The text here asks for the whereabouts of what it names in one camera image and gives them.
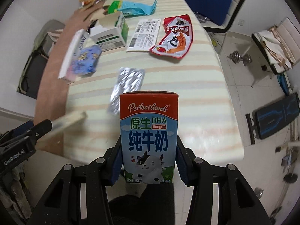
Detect striped cream tablecloth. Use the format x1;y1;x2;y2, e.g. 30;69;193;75
63;0;244;165

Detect long white box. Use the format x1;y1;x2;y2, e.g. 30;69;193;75
58;29;89;84

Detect cream box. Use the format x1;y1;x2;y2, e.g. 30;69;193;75
34;111;87;141

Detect chair with beige cloth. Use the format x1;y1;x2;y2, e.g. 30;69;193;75
252;17;299;85

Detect green teal snack bag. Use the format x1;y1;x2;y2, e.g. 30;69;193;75
107;0;157;17

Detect Perfectlands milk carton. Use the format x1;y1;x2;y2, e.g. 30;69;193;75
119;91;179;184

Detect black blue bench pad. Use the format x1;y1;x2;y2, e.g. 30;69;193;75
245;93;299;145

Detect white black chair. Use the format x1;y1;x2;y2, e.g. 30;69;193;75
194;0;245;55

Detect metal dumbbell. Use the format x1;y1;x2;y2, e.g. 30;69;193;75
228;50;252;67

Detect green white medicine box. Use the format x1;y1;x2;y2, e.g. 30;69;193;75
89;12;129;52

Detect blue patterned tissue pack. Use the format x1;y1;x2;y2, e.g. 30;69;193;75
70;45;102;76

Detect grey folding chair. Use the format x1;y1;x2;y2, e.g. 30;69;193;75
17;19;65;99

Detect silver foil blister pack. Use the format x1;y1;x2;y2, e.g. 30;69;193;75
108;67;145;115

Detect red chicken feet snack bag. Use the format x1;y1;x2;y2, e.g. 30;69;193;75
149;14;193;59

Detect white printed label packet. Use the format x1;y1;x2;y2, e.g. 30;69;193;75
127;19;161;52

